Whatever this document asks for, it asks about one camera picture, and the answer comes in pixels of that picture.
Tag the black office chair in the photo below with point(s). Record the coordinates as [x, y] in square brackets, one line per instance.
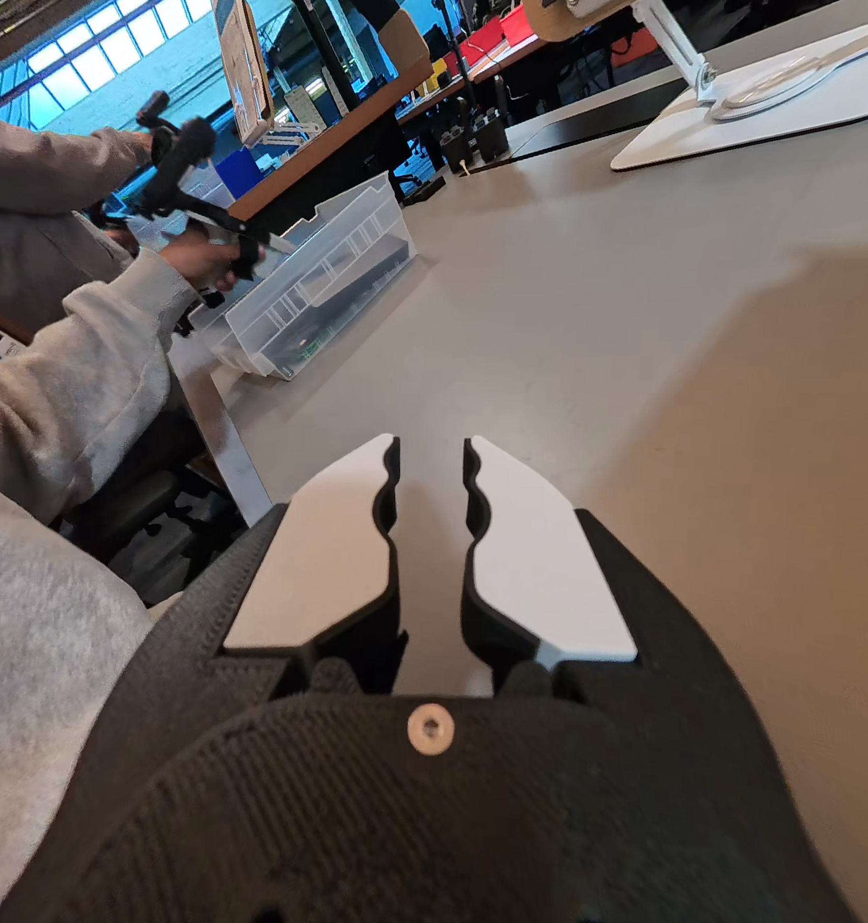
[131, 497]

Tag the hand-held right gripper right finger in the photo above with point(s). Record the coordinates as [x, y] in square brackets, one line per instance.
[542, 577]

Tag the black charger dock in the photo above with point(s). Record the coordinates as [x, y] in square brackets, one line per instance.
[491, 137]
[457, 148]

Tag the person's left forearm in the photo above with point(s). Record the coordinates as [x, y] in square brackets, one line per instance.
[80, 375]

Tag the red plastic bin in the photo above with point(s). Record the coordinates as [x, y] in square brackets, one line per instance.
[481, 43]

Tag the cardboard display board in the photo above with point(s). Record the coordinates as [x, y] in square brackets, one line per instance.
[242, 65]

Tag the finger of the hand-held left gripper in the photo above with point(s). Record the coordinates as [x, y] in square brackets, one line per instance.
[260, 241]

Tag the white book stand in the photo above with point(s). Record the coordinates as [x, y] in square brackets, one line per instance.
[801, 108]

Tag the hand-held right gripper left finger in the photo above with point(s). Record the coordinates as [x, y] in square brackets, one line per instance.
[318, 562]

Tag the long wooden desk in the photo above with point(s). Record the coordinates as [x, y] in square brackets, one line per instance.
[333, 137]

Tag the person's left hand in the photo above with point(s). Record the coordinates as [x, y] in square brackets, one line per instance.
[196, 263]

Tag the clear plastic bin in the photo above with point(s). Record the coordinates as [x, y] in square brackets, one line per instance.
[318, 288]

